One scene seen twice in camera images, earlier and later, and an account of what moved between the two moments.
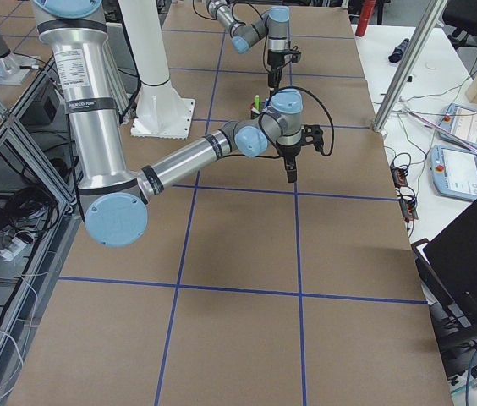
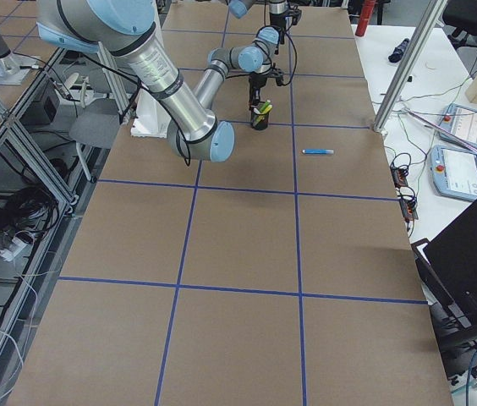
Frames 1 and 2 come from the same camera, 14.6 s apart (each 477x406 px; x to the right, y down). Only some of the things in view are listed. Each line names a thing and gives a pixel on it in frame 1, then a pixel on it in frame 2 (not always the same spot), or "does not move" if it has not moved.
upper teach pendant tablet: [470, 126] does not move
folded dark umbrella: [397, 53] does not move
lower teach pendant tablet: [460, 173] does not move
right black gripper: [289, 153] → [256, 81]
